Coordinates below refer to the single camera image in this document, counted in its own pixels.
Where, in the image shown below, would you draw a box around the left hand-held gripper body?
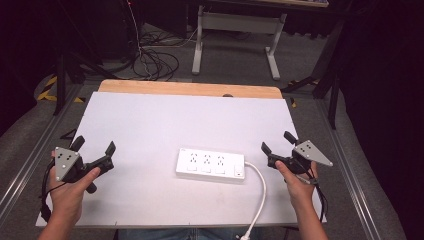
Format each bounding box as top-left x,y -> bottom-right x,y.
53,146 -> 116,195

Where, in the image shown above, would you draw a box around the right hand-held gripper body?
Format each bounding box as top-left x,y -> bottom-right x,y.
266,139 -> 334,176

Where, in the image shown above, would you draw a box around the person's left hand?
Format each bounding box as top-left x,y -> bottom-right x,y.
48,149 -> 102,228

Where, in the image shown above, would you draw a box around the person's right hand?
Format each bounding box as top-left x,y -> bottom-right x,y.
274,159 -> 320,211

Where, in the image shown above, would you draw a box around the white board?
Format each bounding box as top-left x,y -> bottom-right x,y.
35,91 -> 328,229

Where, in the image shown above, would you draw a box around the white power strip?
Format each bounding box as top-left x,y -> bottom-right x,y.
175,147 -> 246,185

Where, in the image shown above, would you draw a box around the yellow black floor tape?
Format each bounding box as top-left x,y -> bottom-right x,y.
35,75 -> 86,104

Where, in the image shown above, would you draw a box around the black metal stand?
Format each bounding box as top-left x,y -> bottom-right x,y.
280,18 -> 346,130
52,49 -> 118,117

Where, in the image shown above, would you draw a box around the wooden desk top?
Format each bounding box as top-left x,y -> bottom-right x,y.
213,0 -> 330,9

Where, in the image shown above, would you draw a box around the small black bracket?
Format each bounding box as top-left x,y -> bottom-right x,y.
59,128 -> 78,141

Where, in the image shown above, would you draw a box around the aluminium rail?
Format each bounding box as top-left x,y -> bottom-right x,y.
315,99 -> 383,240
0,82 -> 85,219

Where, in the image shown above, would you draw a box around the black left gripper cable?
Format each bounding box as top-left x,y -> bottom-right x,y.
39,159 -> 68,224

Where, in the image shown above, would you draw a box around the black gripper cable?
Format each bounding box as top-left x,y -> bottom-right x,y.
39,159 -> 68,224
309,168 -> 330,224

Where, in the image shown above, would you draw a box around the white power cable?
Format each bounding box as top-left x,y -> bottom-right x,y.
244,161 -> 268,238

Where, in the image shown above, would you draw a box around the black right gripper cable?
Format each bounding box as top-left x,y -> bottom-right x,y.
309,168 -> 330,224

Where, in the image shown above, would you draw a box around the black floor cables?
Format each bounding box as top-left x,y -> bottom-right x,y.
131,29 -> 181,82

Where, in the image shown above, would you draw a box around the white floor cable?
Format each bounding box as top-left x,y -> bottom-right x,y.
126,0 -> 201,51

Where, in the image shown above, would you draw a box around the grey metal desk frame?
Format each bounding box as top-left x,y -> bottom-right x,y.
191,4 -> 288,82

